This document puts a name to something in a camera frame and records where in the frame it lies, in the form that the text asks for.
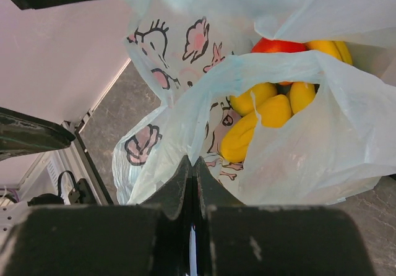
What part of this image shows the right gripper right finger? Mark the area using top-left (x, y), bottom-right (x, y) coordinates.
top-left (193, 158), bottom-right (375, 275)

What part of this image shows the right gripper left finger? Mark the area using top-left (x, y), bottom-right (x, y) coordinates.
top-left (1, 157), bottom-right (192, 275)

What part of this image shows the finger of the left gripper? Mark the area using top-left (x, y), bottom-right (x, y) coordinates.
top-left (1, 108), bottom-right (75, 161)

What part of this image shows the yellow banana bunch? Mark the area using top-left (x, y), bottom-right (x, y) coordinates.
top-left (305, 40), bottom-right (353, 65)
top-left (220, 82), bottom-right (316, 163)

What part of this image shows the light blue plastic bag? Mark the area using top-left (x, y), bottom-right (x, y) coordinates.
top-left (112, 0), bottom-right (395, 205)

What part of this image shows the red apple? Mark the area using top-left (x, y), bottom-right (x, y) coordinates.
top-left (251, 37), bottom-right (309, 87)

